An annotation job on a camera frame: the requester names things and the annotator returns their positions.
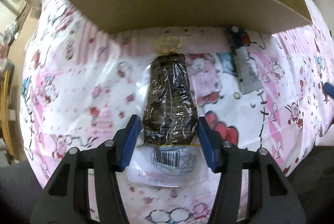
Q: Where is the grey black sachet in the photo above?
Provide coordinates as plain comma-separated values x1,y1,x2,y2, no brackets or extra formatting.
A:
226,27,263,94

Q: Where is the pink cartoon print bedsheet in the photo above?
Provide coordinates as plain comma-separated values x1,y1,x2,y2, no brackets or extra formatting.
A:
20,0,333,186

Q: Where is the dark brown bread package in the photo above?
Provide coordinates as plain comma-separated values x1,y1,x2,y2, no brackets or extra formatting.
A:
126,36,199,188

